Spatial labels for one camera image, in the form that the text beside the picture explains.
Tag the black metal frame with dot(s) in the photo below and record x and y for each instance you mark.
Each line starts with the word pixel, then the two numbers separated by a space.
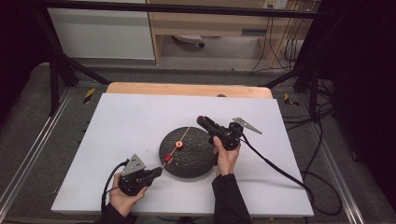
pixel 186 9

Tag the yellow black floor tape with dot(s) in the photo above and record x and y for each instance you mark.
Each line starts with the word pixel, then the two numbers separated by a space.
pixel 89 95
pixel 290 100

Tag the white table board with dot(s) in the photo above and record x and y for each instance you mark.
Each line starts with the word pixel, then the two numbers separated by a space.
pixel 130 124

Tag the wooden desk shelf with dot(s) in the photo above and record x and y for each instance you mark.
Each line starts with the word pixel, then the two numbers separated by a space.
pixel 211 23

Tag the person's left hand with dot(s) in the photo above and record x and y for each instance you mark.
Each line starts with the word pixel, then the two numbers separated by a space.
pixel 124 203

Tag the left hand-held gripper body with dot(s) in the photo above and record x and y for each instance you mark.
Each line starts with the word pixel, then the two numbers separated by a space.
pixel 134 183

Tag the person's right hand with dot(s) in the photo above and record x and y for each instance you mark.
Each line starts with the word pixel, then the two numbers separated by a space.
pixel 226 161

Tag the aluminium floor rail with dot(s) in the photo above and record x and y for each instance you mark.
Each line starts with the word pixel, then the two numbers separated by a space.
pixel 34 149
pixel 339 174

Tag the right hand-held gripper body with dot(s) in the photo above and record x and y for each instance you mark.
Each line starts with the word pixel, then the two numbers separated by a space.
pixel 230 137

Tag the round black plate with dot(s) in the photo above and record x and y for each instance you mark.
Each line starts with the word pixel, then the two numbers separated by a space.
pixel 193 158

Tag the white cabinet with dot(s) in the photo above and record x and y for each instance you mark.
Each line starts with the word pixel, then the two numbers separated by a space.
pixel 102 34

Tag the thin wooden skewer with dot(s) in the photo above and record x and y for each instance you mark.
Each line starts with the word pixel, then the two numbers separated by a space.
pixel 183 136

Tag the white power strip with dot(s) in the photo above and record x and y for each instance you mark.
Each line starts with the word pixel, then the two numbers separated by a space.
pixel 188 39

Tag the white wall socket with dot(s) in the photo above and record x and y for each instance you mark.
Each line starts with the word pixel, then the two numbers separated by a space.
pixel 275 3

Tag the wooden table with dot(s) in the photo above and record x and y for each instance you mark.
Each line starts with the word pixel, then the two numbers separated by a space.
pixel 186 90

